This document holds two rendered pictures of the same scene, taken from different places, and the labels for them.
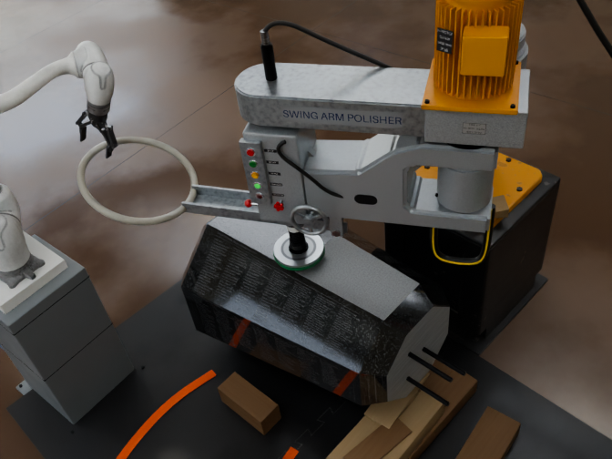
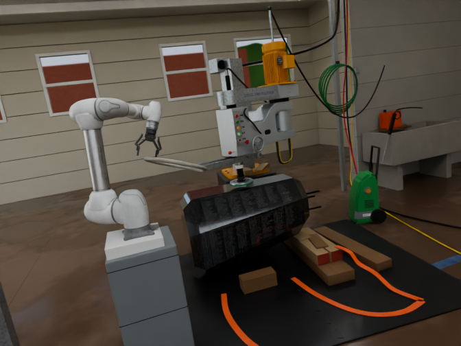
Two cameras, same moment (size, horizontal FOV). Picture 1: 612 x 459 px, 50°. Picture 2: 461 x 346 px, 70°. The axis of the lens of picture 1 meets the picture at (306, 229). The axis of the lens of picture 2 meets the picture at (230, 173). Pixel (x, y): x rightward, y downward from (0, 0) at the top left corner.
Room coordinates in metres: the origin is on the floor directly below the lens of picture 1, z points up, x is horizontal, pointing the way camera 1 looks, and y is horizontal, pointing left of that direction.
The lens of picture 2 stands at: (0.63, 2.66, 1.55)
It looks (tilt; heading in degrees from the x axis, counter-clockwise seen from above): 12 degrees down; 299
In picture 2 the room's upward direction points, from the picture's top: 8 degrees counter-clockwise
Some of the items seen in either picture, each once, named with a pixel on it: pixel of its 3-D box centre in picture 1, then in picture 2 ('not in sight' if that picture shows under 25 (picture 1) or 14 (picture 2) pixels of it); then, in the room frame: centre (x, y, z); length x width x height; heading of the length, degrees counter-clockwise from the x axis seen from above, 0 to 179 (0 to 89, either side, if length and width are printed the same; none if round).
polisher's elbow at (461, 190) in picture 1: (464, 175); (280, 121); (1.74, -0.57, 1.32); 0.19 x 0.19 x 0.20
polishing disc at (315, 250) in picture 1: (298, 248); (241, 181); (1.97, 0.04, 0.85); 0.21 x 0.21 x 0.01
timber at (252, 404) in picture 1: (249, 402); (258, 279); (1.76, 0.39, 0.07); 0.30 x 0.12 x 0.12; 43
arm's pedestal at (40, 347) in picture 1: (55, 331); (151, 298); (2.10, 1.27, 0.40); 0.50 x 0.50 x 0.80; 46
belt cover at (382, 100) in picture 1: (374, 104); (257, 96); (1.85, -0.29, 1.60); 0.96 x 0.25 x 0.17; 69
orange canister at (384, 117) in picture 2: not in sight; (392, 119); (0.78, -3.11, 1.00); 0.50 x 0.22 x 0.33; 46
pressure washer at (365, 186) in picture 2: not in sight; (363, 184); (1.06, -1.30, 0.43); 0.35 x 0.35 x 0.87; 25
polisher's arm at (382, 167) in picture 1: (388, 180); (265, 128); (1.82, -0.32, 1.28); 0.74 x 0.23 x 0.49; 69
